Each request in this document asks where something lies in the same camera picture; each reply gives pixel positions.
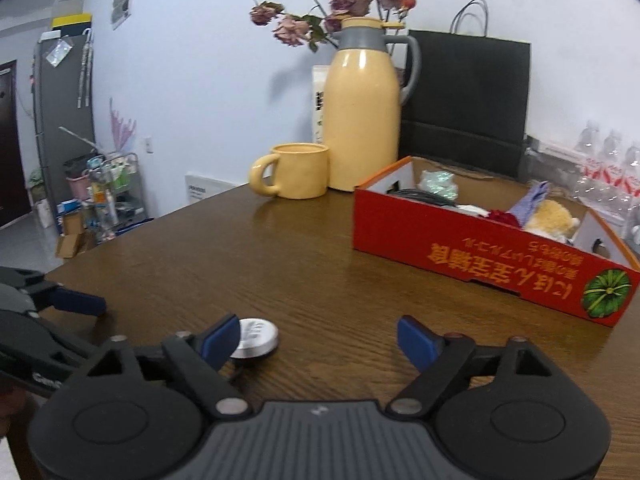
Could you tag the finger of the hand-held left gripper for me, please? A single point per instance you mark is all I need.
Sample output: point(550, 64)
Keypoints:
point(80, 302)

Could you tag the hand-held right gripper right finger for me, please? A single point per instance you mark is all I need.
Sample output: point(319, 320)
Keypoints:
point(415, 342)

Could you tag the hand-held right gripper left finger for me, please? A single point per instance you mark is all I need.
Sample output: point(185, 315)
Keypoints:
point(222, 340)

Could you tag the silver round disc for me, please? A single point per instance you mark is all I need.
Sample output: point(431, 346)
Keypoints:
point(257, 337)

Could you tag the red cardboard box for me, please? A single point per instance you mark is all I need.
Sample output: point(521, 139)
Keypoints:
point(450, 245)

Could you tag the white cloth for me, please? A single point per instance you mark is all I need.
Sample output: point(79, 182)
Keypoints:
point(472, 210)

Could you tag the iridescent plastic bag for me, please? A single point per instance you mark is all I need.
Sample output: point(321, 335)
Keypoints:
point(437, 184)

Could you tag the yellow white plush toy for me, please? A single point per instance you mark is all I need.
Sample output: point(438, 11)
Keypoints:
point(550, 220)

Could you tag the small brown cardboard box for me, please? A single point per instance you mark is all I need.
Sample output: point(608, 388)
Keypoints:
point(72, 245)

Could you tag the red fabric rose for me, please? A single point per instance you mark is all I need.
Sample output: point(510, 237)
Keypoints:
point(502, 218)

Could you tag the white printed board box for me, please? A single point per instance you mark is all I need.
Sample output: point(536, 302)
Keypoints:
point(200, 187)

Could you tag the dark door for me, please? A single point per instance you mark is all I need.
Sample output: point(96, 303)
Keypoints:
point(10, 150)

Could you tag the grey refrigerator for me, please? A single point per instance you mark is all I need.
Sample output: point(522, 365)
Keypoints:
point(60, 120)

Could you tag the purple knitted cloth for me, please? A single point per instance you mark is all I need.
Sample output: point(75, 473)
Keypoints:
point(532, 200)

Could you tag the yellow mug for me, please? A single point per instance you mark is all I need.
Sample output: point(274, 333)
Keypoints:
point(300, 170)

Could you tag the yellow thermos jug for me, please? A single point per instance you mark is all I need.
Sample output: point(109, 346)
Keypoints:
point(360, 120)

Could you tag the hanging umbrella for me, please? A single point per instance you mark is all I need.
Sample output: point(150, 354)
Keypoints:
point(85, 70)

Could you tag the clear plastic bag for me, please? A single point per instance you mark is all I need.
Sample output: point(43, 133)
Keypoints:
point(59, 51)

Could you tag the black paper bag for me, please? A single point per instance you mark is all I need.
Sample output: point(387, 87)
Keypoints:
point(470, 95)

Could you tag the white tall carton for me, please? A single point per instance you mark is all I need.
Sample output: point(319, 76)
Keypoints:
point(320, 105)

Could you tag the clear water bottle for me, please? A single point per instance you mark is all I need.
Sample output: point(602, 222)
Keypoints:
point(587, 145)
point(611, 160)
point(631, 170)

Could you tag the yellow black box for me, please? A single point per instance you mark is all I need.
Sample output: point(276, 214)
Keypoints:
point(72, 20)

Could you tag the dried rose bouquet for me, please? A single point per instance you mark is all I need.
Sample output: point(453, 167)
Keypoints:
point(345, 2)

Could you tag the purple flower wall decal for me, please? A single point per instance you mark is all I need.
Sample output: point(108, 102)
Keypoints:
point(121, 127)

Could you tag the framed wall picture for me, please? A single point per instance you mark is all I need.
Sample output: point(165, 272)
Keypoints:
point(122, 2)

